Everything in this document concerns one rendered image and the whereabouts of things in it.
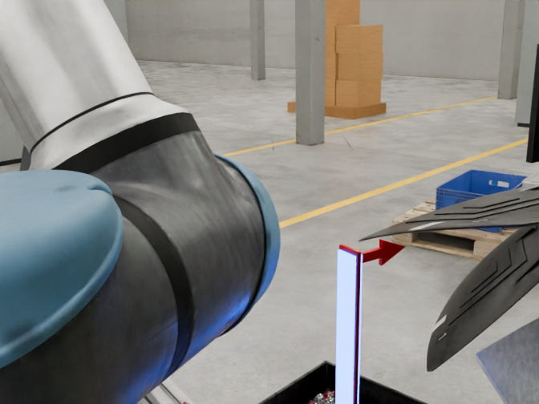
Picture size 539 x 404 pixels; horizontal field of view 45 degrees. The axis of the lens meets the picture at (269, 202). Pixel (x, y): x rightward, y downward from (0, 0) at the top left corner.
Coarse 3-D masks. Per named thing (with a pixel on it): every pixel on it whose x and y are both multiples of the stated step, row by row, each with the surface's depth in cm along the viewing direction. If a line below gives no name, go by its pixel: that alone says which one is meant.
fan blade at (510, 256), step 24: (504, 240) 94; (528, 240) 87; (480, 264) 98; (504, 264) 89; (528, 264) 84; (456, 288) 104; (480, 288) 91; (504, 288) 86; (528, 288) 82; (456, 312) 93; (480, 312) 87; (504, 312) 83; (432, 336) 96; (456, 336) 89; (432, 360) 89
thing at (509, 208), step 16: (512, 192) 72; (528, 192) 71; (448, 208) 69; (464, 208) 66; (480, 208) 65; (496, 208) 64; (512, 208) 63; (528, 208) 63; (400, 224) 68; (416, 224) 64; (448, 224) 58; (464, 224) 56; (480, 224) 54; (496, 224) 53; (512, 224) 52; (528, 224) 52
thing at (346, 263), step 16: (352, 256) 53; (352, 272) 53; (352, 288) 54; (352, 304) 54; (352, 320) 55; (352, 336) 55; (336, 352) 57; (352, 352) 55; (336, 368) 58; (352, 368) 56; (336, 384) 58; (352, 384) 56; (336, 400) 59; (352, 400) 57
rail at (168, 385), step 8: (160, 384) 97; (168, 384) 95; (152, 392) 93; (160, 392) 93; (168, 392) 94; (176, 392) 93; (144, 400) 96; (152, 400) 93; (160, 400) 91; (168, 400) 91; (176, 400) 92; (184, 400) 91
